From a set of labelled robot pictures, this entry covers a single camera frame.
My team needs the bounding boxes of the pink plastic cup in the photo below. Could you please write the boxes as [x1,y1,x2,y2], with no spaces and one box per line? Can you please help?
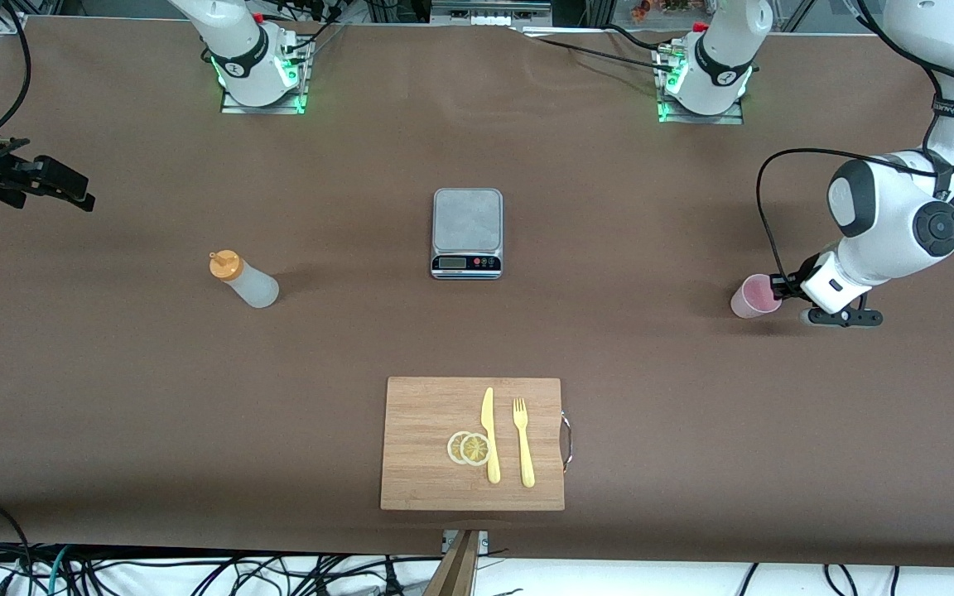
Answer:
[730,274,783,320]

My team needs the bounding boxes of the translucent sauce bottle orange cap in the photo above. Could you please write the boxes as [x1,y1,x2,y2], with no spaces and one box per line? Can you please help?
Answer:
[209,250,280,310]

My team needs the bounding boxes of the brown table cover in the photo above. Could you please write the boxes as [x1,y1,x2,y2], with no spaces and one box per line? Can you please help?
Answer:
[0,15,954,569]

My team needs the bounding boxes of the small orange red items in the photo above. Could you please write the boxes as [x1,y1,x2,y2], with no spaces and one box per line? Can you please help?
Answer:
[630,0,697,22]

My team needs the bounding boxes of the yellow plastic fork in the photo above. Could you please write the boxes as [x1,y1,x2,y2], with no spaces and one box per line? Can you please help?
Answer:
[513,397,537,488]

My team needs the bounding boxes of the silver digital kitchen scale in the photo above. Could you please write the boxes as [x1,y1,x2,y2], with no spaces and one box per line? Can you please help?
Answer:
[431,188,504,281]

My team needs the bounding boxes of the yellow plastic knife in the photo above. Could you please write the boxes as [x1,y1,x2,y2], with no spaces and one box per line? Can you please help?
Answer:
[481,387,502,485]

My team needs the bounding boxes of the wooden cutting board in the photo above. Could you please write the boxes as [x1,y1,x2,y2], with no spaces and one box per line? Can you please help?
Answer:
[380,377,566,512]

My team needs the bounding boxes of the grey power strip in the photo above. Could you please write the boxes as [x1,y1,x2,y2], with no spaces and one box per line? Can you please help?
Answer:
[430,0,554,27]

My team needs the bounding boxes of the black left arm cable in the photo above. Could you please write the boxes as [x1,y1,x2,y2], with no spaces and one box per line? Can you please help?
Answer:
[756,147,954,286]

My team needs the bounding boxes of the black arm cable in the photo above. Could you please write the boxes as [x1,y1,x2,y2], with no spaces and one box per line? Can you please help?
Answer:
[756,147,954,286]
[0,0,34,133]

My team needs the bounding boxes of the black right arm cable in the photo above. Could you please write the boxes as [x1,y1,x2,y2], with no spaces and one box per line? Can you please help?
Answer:
[0,0,34,133]

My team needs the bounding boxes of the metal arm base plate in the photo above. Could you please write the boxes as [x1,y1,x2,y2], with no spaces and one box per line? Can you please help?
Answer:
[658,41,744,125]
[220,37,313,115]

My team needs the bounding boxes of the black cable on table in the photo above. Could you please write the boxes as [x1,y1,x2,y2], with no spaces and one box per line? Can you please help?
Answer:
[518,23,685,72]

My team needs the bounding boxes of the teal floor cable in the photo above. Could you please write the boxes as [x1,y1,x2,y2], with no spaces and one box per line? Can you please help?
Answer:
[45,546,72,596]

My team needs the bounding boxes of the wooden post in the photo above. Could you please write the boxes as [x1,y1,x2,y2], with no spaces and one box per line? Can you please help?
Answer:
[423,530,482,596]

